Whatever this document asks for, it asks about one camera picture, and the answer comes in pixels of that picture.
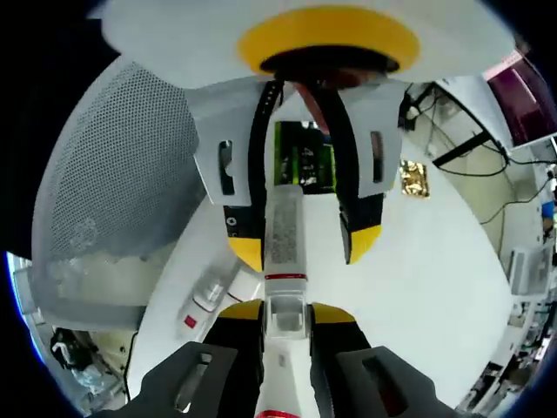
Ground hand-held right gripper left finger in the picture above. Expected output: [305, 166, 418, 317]
[102, 301, 266, 418]

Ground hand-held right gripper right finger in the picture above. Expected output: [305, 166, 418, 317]
[306, 302, 454, 418]

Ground red collar skincare bottle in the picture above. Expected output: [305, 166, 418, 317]
[255, 339, 315, 418]

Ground gold foil packet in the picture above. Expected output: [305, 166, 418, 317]
[399, 159, 433, 199]

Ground white desk black legs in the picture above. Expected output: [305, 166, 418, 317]
[404, 76, 557, 169]

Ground grey mesh office chair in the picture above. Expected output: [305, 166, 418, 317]
[32, 60, 205, 327]

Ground green black packet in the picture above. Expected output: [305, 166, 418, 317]
[273, 120, 339, 195]

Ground computer monitor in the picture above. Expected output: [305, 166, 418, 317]
[486, 55, 557, 150]

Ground white computer case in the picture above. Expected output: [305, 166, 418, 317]
[507, 245, 554, 298]

